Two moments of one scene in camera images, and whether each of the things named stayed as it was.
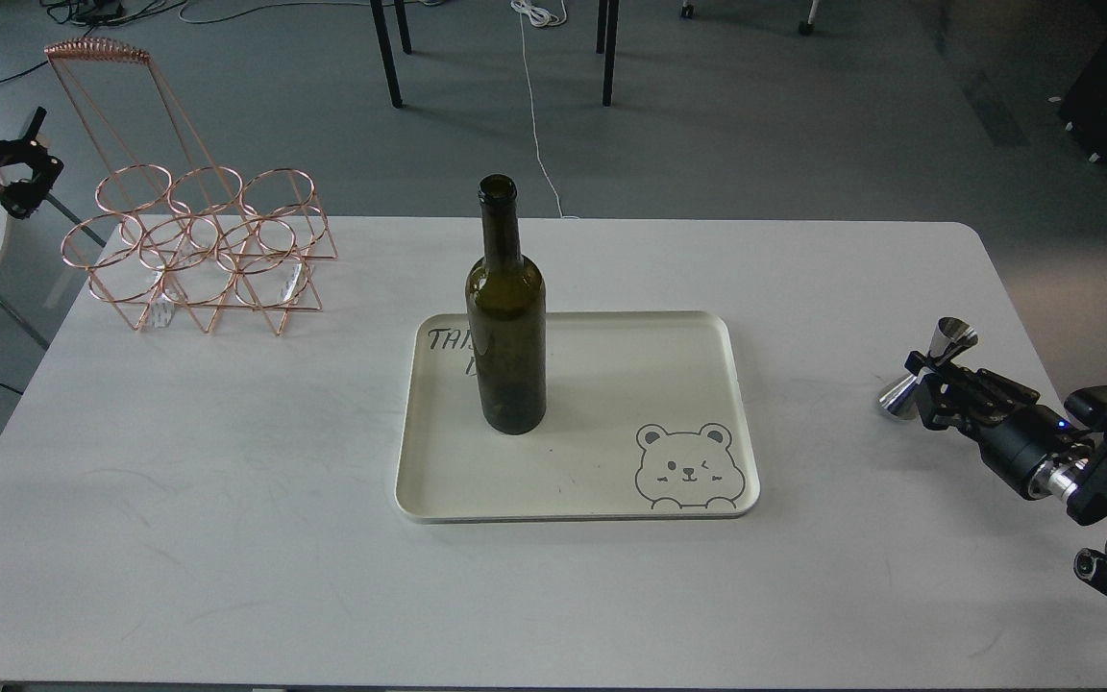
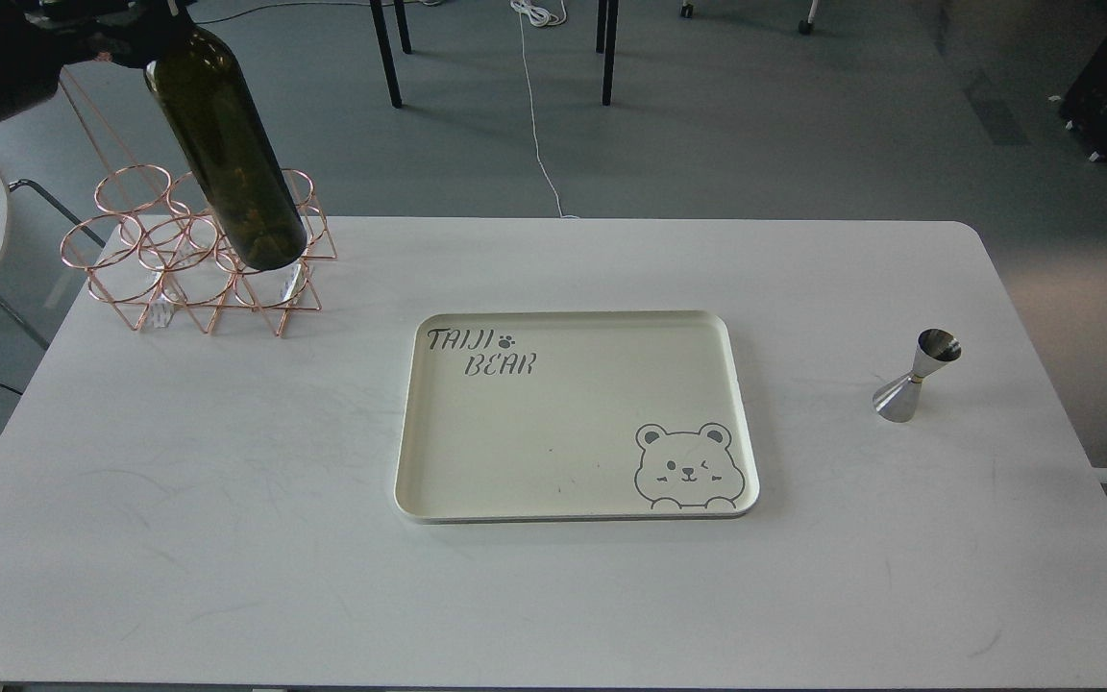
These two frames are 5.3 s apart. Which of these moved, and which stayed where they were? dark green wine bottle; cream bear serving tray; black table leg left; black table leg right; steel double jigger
Moved: steel double jigger; dark green wine bottle
Stayed: black table leg left; cream bear serving tray; black table leg right
